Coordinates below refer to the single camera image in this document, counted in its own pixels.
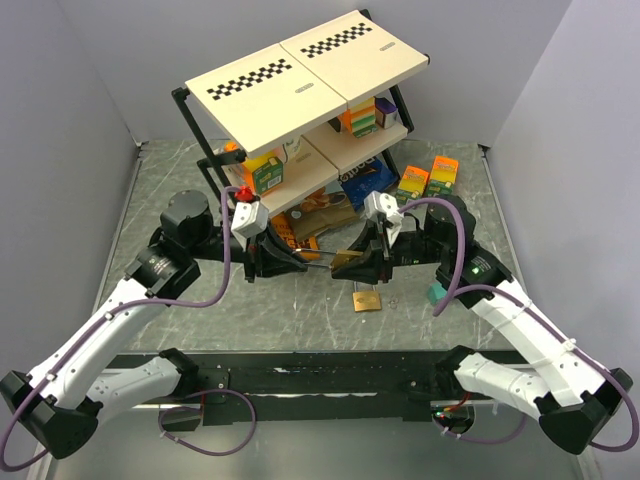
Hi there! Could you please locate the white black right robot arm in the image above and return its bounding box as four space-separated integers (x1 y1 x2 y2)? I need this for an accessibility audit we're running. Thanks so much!
331 192 639 455

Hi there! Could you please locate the white carton on shelf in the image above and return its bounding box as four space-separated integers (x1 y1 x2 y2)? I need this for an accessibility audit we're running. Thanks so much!
280 136 301 163

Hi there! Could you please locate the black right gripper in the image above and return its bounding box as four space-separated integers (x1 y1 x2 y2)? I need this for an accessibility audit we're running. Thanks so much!
329 218 448 286

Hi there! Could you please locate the blue snack bag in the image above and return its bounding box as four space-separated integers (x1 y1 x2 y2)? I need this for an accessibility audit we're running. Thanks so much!
338 157 396 211

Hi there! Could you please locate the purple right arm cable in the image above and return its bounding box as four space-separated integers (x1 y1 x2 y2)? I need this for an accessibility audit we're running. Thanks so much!
394 197 640 454

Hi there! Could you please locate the orange green box left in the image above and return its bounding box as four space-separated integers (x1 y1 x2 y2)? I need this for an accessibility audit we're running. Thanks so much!
395 165 429 205

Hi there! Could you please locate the brass padlock with key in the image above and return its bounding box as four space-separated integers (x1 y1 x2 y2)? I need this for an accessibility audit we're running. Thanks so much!
302 248 364 272

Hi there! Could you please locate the teal rectangular box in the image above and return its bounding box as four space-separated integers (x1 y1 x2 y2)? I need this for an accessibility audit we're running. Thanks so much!
427 282 447 306

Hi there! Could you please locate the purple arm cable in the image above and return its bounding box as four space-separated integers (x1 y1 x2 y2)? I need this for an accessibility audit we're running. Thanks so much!
394 197 640 454
0 185 256 472

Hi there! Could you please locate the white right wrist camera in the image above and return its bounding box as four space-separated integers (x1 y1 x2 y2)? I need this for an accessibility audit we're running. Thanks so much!
364 191 404 247

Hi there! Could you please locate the orange Kettle chips bag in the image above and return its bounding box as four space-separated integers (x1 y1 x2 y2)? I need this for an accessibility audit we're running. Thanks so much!
271 214 320 260

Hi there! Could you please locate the purple white small box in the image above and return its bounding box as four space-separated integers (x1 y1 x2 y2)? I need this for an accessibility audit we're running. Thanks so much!
375 97 398 129

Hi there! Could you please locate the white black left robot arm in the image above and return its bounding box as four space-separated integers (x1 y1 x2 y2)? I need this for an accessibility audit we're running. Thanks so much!
1 187 308 459

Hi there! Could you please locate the brown chips bag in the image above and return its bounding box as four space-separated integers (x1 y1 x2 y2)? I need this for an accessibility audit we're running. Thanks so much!
285 186 358 241

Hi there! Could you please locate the green yellow box on shelf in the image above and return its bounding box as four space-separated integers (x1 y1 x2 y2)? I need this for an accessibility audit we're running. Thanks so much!
241 151 284 195

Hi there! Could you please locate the large brass padlock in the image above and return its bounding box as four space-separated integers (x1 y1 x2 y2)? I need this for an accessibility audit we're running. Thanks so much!
352 282 382 313

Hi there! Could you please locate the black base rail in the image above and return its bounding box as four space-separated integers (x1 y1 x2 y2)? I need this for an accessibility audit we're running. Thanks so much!
117 349 531 426

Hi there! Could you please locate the black frame cream shelf rack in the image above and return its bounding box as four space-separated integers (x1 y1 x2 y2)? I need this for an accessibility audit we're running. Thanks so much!
171 10 430 216

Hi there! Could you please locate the orange green box right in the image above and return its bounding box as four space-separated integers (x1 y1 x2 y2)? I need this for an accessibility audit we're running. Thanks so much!
426 156 459 196

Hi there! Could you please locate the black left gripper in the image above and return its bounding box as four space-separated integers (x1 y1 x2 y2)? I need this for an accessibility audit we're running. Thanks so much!
190 217 309 283

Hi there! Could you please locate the stacked sponges pack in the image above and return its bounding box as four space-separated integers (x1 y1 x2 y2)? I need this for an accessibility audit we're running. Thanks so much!
340 97 377 138

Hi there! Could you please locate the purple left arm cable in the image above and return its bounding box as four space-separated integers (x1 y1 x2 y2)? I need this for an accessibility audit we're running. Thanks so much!
0 185 256 472

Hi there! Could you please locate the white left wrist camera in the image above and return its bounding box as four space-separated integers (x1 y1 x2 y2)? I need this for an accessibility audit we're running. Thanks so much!
231 186 269 243

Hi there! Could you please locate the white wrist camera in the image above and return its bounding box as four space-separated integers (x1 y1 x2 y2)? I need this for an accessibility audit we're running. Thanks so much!
364 191 404 247
231 186 269 243

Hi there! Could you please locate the orange green box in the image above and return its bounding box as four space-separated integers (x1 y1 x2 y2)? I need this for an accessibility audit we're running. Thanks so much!
426 156 459 196
395 165 429 205

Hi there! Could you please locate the orange bottle on shelf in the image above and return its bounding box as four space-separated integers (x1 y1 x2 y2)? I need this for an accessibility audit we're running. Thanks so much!
223 141 246 178

